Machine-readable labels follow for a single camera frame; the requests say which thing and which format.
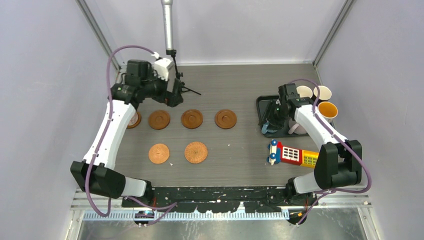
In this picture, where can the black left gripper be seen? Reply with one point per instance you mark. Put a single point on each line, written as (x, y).
(175, 98)

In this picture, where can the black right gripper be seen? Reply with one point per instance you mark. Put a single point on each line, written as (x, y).
(270, 117)

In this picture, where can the blue mug yellow inside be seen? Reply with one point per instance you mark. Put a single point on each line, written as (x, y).
(268, 128)

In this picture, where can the brown wooden coaster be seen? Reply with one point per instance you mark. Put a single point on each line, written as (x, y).
(225, 119)
(140, 117)
(159, 119)

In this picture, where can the dark wooden round coaster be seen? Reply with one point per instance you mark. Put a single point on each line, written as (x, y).
(192, 119)

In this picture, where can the smooth orange round coaster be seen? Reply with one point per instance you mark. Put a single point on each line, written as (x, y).
(159, 153)

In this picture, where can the woven rattan round coaster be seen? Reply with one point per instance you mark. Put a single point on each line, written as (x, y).
(196, 152)

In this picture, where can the pink floral mug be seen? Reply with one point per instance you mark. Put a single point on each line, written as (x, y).
(134, 121)

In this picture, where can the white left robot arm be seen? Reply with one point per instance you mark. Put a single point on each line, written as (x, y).
(95, 174)

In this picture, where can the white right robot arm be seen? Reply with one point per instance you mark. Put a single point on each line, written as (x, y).
(338, 162)

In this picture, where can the black plastic tray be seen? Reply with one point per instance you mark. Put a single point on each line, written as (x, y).
(261, 105)

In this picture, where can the lilac mug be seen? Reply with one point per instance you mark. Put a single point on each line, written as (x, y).
(295, 128)

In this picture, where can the yellow mug white inside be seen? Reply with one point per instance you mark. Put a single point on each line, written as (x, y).
(304, 91)

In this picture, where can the toy block train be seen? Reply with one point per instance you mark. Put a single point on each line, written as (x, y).
(279, 153)

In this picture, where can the white mug orange inside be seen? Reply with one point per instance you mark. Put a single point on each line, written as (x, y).
(328, 110)

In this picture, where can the silver microphone on tripod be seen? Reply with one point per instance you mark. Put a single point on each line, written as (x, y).
(169, 44)

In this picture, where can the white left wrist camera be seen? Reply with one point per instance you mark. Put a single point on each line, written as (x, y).
(163, 66)

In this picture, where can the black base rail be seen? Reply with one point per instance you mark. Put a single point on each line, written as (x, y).
(257, 199)

